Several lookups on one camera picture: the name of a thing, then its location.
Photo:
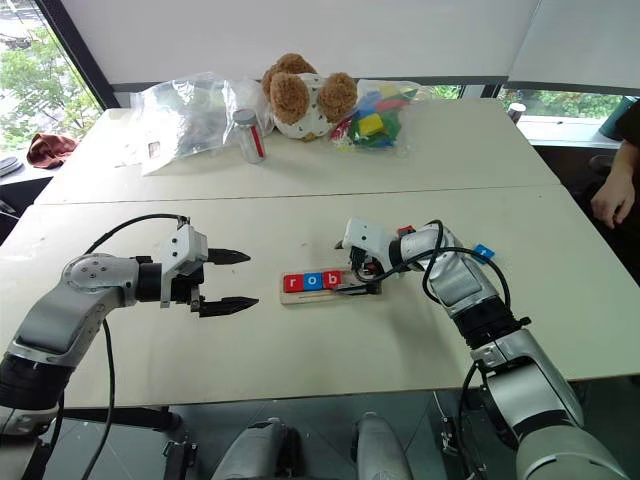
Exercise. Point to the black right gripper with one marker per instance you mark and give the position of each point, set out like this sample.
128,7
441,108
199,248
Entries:
361,260

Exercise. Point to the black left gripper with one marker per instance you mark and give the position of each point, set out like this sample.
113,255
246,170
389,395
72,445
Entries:
185,287

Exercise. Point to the person's forearm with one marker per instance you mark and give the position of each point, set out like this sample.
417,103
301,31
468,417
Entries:
629,162

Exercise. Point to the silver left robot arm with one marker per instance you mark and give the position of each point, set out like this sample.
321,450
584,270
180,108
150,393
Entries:
50,320

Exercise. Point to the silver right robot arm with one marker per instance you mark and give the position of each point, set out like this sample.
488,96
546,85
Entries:
460,280

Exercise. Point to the red letter block b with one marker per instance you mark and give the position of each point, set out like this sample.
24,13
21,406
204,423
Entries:
331,280

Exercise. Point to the blue letter block o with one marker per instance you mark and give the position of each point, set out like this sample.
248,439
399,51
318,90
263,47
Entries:
312,281

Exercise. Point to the wooden letter tray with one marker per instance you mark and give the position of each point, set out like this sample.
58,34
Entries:
320,297

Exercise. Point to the red letter block r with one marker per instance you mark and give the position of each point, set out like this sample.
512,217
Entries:
293,283

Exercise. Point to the blue letter block t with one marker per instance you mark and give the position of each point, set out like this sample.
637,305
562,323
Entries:
484,251

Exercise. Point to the bag of coloured blocks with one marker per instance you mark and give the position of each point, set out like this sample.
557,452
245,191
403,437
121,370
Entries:
372,125

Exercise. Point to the person's bare hand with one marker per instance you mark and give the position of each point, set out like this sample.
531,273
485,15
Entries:
612,200

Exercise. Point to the clear jar grey lid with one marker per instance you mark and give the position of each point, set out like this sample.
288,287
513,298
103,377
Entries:
247,140

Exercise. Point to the large clear plastic bag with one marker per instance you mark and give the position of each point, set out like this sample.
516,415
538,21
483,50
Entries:
185,120

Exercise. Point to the dark grey rounded shape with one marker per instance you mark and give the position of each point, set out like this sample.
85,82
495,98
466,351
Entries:
250,452
380,450

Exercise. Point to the brown teddy bear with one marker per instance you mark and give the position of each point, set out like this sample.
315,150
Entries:
290,95

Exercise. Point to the small clear plastic bag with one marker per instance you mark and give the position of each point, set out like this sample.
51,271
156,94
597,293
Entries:
245,95

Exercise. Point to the red-brown cloth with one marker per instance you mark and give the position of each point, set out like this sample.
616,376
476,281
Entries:
47,150

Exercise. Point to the paper cup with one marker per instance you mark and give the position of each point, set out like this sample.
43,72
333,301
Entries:
516,112

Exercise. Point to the dark teal container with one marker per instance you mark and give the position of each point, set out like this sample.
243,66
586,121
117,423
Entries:
611,117

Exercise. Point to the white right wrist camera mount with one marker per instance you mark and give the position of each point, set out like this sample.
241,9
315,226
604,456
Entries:
365,232

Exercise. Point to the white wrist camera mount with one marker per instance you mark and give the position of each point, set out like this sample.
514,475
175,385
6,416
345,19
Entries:
182,245
365,232

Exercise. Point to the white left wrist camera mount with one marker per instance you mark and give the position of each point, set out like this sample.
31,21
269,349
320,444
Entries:
182,245

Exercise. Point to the black table frame bar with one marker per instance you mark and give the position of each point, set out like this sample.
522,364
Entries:
125,417

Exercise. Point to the black window frame post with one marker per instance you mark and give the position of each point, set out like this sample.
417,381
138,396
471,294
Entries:
75,55

